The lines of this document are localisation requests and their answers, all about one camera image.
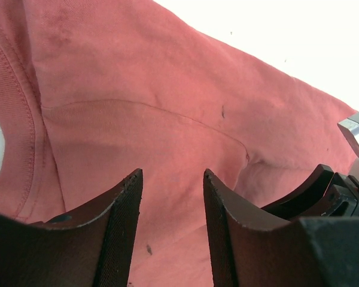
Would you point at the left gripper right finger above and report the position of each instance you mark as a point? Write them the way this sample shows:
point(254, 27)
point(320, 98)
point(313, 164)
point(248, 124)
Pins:
point(250, 247)

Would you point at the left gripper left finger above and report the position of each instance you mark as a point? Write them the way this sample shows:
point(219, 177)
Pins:
point(92, 244)

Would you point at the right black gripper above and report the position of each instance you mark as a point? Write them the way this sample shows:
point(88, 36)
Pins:
point(323, 193)

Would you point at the red t shirt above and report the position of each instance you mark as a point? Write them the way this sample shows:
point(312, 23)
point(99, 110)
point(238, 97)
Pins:
point(92, 90)

